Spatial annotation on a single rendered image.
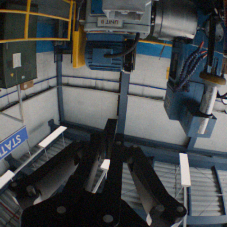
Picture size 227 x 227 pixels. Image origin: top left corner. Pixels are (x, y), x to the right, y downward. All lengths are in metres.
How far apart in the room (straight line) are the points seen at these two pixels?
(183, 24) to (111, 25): 0.31
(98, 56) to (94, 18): 0.18
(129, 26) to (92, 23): 0.16
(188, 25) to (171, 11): 0.10
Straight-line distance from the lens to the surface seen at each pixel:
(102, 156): 0.18
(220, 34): 1.03
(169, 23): 0.69
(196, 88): 1.11
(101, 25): 0.65
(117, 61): 0.71
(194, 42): 0.94
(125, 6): 0.37
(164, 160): 6.49
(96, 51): 0.68
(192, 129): 0.96
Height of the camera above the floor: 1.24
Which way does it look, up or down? 25 degrees up
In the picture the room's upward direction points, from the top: 176 degrees counter-clockwise
